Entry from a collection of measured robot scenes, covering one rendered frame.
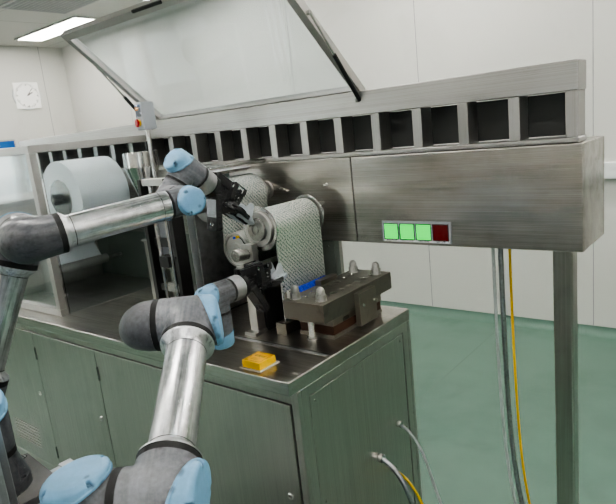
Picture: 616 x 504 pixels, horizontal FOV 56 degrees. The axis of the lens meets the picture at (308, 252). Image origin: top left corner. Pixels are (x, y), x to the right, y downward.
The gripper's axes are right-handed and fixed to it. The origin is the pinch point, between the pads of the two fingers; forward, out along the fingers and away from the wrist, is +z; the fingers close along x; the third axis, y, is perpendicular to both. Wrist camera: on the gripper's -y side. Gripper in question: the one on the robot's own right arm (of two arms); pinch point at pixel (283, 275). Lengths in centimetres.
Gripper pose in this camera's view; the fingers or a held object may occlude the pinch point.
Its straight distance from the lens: 189.5
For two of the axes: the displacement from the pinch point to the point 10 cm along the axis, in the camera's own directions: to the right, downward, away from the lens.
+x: -7.8, -0.5, 6.2
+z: 6.2, -2.3, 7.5
